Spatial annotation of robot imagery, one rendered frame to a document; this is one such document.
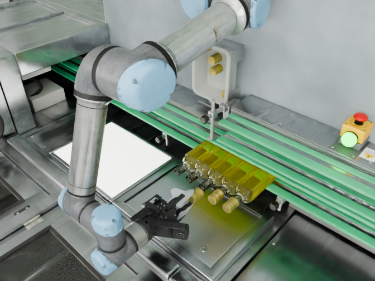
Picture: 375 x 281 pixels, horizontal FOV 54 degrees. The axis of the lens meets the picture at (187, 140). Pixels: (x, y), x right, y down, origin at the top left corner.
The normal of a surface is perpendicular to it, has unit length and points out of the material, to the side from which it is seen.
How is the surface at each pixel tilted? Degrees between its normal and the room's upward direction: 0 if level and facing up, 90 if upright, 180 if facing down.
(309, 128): 90
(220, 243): 90
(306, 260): 89
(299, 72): 0
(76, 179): 33
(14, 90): 90
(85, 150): 51
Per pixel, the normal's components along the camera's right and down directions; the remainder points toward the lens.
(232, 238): 0.00, -0.80
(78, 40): 0.73, 0.40
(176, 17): -0.68, 0.44
